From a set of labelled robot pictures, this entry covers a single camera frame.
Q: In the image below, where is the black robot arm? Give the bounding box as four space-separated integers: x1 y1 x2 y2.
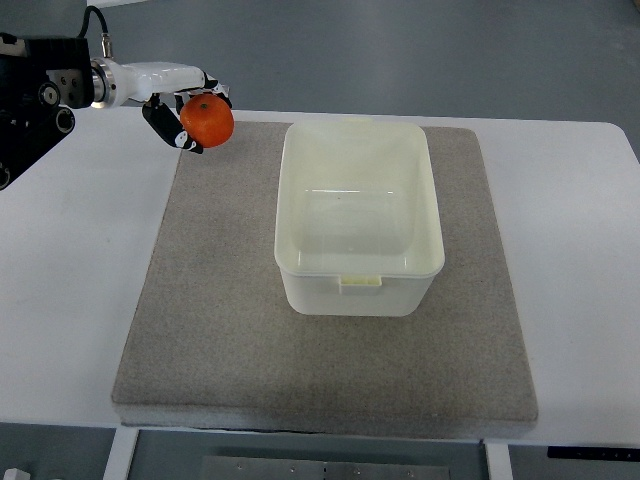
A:
1 5 116 189

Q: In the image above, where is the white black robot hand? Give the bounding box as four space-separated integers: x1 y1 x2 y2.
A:
92 59 232 153

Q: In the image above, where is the left white table leg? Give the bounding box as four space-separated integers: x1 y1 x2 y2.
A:
103 426 139 480

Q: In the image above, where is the white object at top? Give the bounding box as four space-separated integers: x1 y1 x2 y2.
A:
86 0 145 8

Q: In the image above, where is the small white object on floor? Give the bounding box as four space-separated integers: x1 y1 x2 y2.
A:
2 468 31 480

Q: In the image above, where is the white plastic box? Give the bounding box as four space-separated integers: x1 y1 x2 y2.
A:
274 120 445 317

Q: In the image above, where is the orange fruit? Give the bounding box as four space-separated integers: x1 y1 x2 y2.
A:
179 93 235 148

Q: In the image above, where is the grey felt mat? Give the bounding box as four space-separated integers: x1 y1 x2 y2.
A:
112 122 538 438

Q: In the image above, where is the right white table leg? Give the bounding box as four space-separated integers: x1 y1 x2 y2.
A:
485 443 514 480

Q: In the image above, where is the white table leg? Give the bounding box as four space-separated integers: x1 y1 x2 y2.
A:
485 443 514 480
103 426 139 480

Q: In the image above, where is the black control panel strip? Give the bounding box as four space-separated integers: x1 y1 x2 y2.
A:
547 446 640 462

